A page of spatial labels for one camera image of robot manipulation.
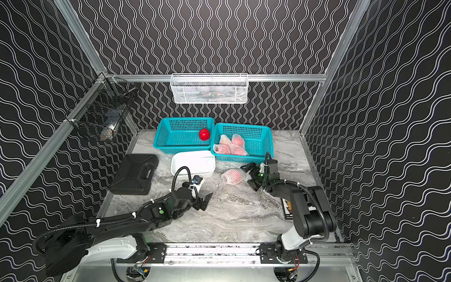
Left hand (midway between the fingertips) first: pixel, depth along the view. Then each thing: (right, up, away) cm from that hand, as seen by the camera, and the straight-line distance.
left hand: (204, 186), depth 80 cm
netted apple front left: (+7, +17, +17) cm, 25 cm away
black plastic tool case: (-38, +4, +12) cm, 41 cm away
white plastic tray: (-5, +10, +15) cm, 19 cm away
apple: (-4, +27, +30) cm, 41 cm away
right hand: (+19, +5, +13) cm, 23 cm away
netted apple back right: (+17, +22, +25) cm, 37 cm away
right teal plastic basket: (+31, +22, +33) cm, 50 cm away
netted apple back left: (+9, +23, +26) cm, 36 cm away
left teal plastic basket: (-23, +27, +39) cm, 53 cm away
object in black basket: (-47, +24, +4) cm, 53 cm away
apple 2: (+13, +3, +10) cm, 17 cm away
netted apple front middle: (+17, +17, +20) cm, 31 cm away
